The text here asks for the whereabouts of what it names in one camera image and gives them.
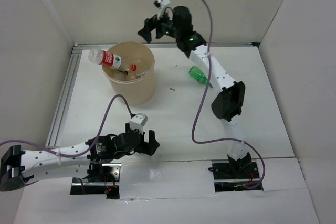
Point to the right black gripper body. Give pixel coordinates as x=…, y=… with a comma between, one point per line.
x=167, y=28

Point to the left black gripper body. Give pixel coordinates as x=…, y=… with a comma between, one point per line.
x=138, y=148

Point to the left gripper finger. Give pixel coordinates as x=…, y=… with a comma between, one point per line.
x=129, y=131
x=152, y=145

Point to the blue label water bottle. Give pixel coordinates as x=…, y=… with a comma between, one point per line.
x=142, y=68

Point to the green plastic bottle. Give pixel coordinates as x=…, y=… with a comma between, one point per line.
x=197, y=75

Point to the black label clear bottle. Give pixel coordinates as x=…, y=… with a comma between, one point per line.
x=120, y=75

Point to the red label bottle red cap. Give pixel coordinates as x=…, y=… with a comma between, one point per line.
x=111, y=60

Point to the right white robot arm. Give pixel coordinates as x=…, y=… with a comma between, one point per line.
x=230, y=93

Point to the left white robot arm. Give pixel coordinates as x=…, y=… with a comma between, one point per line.
x=20, y=168

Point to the beige round bin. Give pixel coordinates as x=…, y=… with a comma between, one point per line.
x=136, y=91

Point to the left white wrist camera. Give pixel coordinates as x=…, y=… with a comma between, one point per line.
x=138, y=122

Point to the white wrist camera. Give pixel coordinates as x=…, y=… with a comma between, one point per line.
x=161, y=5
x=138, y=122

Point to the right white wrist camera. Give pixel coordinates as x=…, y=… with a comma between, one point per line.
x=161, y=5

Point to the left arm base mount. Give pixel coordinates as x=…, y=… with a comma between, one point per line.
x=102, y=179

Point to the aluminium frame rail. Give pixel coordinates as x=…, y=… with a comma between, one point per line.
x=86, y=91

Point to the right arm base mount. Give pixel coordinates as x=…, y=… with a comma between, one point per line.
x=236, y=175

